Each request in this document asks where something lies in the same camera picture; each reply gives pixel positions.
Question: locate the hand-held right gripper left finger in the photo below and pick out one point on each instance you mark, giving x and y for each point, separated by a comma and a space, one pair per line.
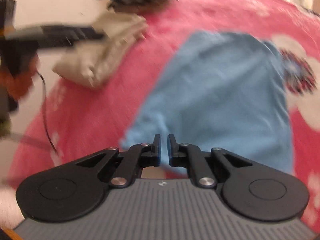
158, 155

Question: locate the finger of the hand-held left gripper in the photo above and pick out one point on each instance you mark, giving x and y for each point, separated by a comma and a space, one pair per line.
62, 36

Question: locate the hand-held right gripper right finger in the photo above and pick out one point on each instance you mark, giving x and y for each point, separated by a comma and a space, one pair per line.
171, 155

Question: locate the light blue t-shirt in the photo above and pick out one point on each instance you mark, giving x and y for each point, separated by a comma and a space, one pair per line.
212, 92

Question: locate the beige folded garment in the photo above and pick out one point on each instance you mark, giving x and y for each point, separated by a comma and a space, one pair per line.
100, 55

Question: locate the pink floral blanket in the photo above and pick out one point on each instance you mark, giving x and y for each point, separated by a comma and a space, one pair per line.
100, 117

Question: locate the person's white fleece jacket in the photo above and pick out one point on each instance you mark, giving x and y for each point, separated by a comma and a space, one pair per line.
7, 205

